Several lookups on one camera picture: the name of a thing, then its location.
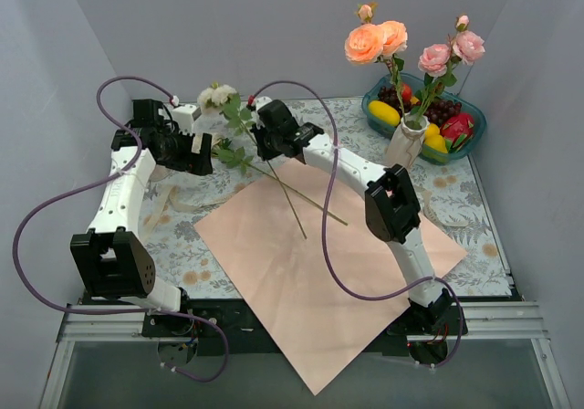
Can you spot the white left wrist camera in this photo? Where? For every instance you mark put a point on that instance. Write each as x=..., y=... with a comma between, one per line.
x=185, y=116

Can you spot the teal plastic fruit basket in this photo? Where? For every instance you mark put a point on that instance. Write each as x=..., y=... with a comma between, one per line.
x=428, y=154

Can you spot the red apple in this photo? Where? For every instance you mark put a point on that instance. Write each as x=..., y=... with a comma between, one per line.
x=406, y=92

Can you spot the floral patterned table mat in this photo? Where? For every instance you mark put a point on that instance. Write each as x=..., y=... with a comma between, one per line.
x=450, y=196

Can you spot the single pink flower stem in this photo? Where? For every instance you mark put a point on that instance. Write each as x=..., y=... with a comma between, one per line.
x=438, y=62

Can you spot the cream ribbon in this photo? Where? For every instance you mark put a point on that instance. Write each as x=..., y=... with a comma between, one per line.
x=169, y=195

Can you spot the yellow lemon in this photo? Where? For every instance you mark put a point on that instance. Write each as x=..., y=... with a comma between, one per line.
x=436, y=142
x=432, y=130

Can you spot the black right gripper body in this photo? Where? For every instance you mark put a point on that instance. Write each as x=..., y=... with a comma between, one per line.
x=263, y=140

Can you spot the aluminium frame rail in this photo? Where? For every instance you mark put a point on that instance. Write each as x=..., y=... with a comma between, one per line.
x=504, y=361

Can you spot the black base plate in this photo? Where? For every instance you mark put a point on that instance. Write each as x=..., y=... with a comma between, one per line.
x=411, y=334

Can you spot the white ribbed vase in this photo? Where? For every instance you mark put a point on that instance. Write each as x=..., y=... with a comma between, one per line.
x=407, y=141

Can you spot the white flower stem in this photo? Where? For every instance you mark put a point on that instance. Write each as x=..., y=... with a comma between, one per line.
x=226, y=102

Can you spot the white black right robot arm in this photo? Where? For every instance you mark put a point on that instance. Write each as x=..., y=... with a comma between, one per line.
x=391, y=206

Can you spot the yellow mango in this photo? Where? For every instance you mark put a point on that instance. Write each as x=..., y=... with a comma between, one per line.
x=384, y=112

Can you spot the dark purple grapes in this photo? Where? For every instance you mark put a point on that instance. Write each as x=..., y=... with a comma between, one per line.
x=438, y=112

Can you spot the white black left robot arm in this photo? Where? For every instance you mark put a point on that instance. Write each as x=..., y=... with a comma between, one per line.
x=111, y=257

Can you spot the pink wrapping paper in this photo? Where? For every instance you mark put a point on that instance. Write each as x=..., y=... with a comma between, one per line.
x=317, y=321

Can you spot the pink twin-bloom flower stem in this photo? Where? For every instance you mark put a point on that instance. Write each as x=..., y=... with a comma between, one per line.
x=378, y=43

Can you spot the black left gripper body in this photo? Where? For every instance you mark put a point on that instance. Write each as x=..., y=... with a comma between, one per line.
x=201, y=154

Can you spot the pink dragon fruit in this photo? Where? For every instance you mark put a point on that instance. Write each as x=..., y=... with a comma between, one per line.
x=457, y=131

